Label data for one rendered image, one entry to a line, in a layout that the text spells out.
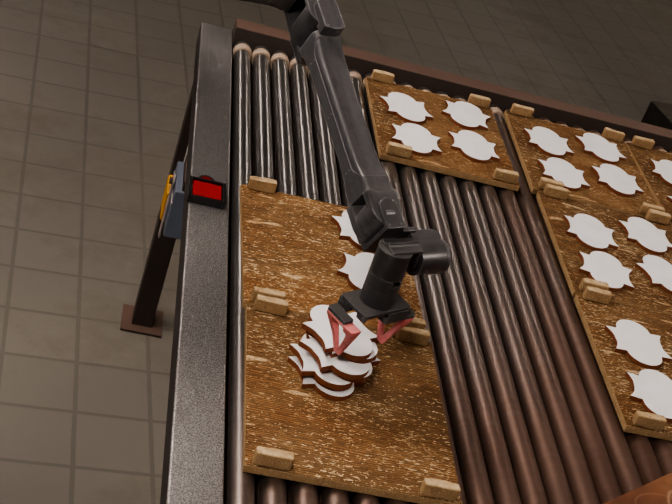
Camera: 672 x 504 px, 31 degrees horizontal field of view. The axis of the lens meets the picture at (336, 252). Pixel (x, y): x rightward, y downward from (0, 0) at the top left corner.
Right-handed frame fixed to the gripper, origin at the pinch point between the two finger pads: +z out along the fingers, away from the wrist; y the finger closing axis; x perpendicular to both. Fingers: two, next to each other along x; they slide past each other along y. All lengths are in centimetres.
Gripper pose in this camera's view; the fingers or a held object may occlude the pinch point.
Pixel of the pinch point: (360, 343)
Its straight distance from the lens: 200.3
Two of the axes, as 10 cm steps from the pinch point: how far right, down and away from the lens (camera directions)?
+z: -2.8, 8.1, 5.2
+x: -5.9, -5.7, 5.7
